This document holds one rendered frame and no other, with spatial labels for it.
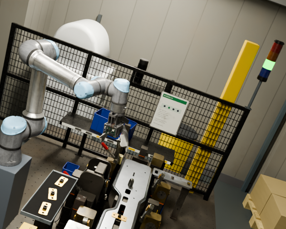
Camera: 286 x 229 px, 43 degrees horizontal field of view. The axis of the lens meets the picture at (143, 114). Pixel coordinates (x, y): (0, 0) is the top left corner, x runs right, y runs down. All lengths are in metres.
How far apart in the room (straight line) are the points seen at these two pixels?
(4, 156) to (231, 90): 1.66
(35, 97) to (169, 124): 1.21
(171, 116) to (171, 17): 1.99
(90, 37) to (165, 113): 1.42
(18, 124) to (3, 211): 0.48
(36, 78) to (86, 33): 1.98
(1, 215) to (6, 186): 0.19
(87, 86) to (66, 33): 2.38
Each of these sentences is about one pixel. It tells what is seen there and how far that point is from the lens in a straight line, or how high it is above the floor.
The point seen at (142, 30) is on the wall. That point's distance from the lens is 4.61.
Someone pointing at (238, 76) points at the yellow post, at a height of 1.75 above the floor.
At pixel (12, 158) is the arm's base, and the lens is 2.01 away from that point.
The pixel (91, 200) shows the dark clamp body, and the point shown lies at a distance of 1.95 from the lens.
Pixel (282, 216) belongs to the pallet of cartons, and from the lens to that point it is 4.04.
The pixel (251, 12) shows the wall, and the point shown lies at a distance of 4.57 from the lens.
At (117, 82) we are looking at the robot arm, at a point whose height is 1.73.
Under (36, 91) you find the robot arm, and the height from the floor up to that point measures 1.48.
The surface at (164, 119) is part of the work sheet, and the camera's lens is 2.82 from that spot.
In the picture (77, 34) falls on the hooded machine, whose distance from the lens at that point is 3.89.
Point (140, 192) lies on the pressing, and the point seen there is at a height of 1.00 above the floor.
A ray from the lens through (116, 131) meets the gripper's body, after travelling 1.70.
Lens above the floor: 2.22
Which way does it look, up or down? 21 degrees down
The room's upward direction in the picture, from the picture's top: 20 degrees clockwise
